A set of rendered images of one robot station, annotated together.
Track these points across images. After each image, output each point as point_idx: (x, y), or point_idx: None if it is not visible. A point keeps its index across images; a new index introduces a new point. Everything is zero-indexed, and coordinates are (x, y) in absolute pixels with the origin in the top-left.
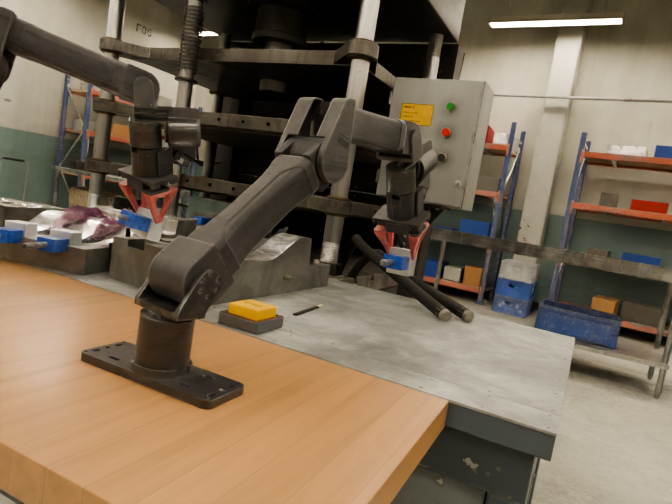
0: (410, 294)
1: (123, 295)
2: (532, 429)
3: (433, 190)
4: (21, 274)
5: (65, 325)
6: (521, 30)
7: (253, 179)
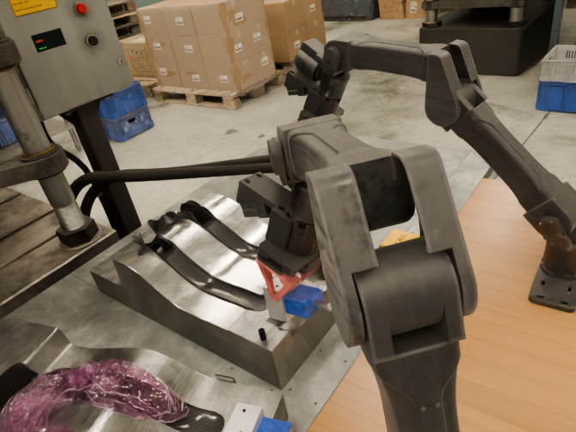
0: (126, 191)
1: (362, 351)
2: None
3: (103, 80)
4: None
5: (507, 350)
6: None
7: None
